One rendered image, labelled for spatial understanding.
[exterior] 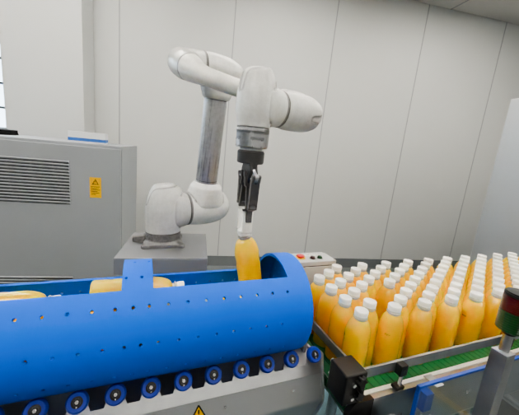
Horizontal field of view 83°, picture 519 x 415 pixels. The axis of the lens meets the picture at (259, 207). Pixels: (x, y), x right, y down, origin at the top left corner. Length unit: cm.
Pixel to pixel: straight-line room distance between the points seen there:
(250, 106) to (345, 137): 319
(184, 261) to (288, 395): 61
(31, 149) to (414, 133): 406
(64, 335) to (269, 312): 44
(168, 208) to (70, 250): 135
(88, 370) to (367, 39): 402
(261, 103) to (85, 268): 206
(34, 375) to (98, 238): 176
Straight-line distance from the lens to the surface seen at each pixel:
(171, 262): 125
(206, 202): 138
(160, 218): 132
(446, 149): 479
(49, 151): 245
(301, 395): 100
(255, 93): 78
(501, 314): 97
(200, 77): 110
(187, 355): 76
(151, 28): 370
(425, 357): 112
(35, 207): 255
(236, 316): 75
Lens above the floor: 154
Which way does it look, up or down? 12 degrees down
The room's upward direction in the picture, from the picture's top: 6 degrees clockwise
